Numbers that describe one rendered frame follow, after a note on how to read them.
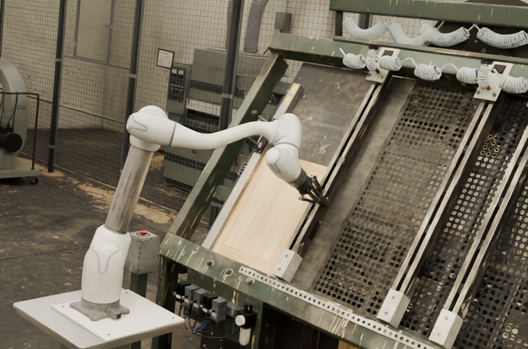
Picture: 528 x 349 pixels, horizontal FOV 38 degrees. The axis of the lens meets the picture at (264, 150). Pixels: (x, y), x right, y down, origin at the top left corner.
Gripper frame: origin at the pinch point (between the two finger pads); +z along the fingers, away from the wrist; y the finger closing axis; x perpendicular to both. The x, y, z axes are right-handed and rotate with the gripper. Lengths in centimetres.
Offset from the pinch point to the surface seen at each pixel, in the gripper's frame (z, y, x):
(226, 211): 3, -18, 53
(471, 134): 3, 47, -51
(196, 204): 4, -20, 75
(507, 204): 4, 21, -78
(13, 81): 130, 68, 569
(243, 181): 4, -1, 53
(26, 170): 180, -8, 531
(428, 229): 3, 3, -52
